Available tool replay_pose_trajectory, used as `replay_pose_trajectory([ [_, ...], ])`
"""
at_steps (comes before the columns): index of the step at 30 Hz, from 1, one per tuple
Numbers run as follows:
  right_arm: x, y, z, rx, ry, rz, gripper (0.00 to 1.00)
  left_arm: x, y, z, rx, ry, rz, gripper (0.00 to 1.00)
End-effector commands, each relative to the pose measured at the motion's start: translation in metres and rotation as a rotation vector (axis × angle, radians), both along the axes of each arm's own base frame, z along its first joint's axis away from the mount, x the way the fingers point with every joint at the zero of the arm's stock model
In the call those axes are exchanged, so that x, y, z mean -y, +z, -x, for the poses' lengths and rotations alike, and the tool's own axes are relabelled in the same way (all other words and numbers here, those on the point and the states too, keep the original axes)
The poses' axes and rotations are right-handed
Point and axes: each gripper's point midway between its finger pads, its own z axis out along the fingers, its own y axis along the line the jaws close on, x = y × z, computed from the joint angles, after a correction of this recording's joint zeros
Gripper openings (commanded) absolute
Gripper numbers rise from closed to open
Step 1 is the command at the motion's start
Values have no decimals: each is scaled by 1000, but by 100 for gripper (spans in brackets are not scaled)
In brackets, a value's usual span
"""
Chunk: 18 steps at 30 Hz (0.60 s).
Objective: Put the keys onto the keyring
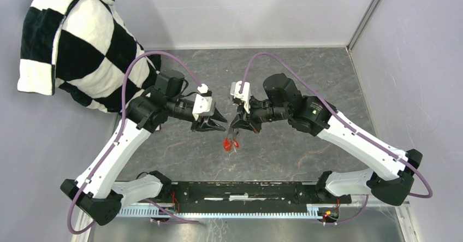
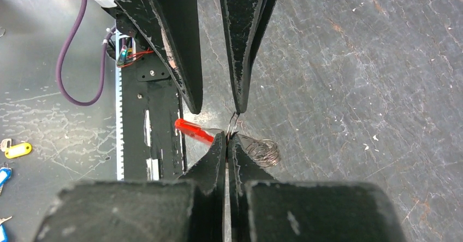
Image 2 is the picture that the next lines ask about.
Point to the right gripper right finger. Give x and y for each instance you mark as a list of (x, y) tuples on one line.
[(242, 168)]

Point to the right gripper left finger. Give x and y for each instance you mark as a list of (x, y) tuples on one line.
[(208, 177)]

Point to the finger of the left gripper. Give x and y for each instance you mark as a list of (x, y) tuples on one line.
[(171, 29), (244, 22)]

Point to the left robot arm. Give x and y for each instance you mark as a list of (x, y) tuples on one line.
[(171, 29)]

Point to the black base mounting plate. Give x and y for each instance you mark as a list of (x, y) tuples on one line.
[(153, 149)]

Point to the yellow key tag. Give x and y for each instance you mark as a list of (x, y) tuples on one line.
[(14, 151)]

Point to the blue key tag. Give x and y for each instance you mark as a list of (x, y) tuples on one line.
[(3, 232), (6, 173)]

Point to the white toothed cable duct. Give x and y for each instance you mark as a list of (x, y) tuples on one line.
[(119, 125)]

